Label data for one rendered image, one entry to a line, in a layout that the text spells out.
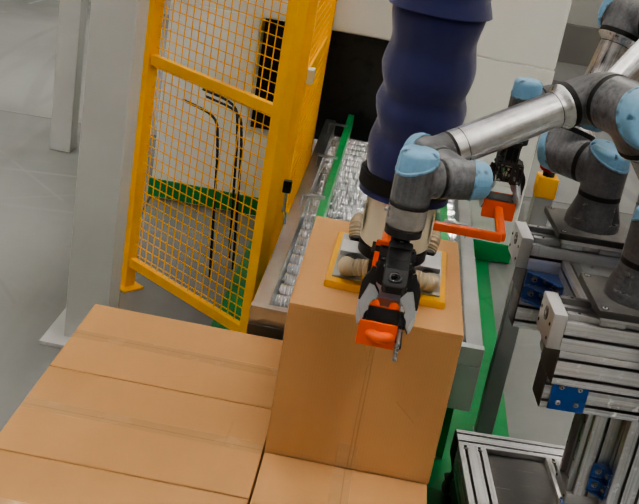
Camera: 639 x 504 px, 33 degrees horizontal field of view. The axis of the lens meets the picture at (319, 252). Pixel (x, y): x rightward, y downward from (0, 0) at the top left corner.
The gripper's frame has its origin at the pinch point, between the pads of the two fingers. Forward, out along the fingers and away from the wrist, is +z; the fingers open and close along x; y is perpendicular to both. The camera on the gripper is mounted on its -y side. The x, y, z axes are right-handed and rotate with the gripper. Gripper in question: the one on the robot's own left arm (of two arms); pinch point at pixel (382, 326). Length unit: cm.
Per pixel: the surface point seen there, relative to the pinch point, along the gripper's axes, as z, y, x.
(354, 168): 51, 272, 21
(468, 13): -54, 50, -5
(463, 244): 47, 187, -27
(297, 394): 35.8, 31.0, 15.3
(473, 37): -49, 53, -8
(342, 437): 45, 31, 3
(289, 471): 53, 25, 14
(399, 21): -50, 53, 9
